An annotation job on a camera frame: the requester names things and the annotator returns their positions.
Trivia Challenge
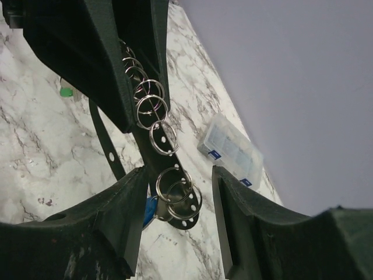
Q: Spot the clear plastic organizer box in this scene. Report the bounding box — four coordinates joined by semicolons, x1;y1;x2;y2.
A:
197;113;263;190

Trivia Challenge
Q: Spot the green key tag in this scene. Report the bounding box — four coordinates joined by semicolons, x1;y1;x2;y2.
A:
59;87;73;98

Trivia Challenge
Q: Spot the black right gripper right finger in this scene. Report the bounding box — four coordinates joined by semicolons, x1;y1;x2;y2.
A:
212;166;372;279

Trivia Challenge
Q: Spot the silver keyring chain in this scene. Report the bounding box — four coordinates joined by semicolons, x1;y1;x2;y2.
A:
119;39;203;223

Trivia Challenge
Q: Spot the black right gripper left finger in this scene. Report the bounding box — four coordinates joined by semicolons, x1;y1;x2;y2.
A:
1;167;148;279

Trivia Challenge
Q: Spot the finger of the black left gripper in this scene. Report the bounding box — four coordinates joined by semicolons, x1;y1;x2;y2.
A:
23;1;135;133
113;1;170;116

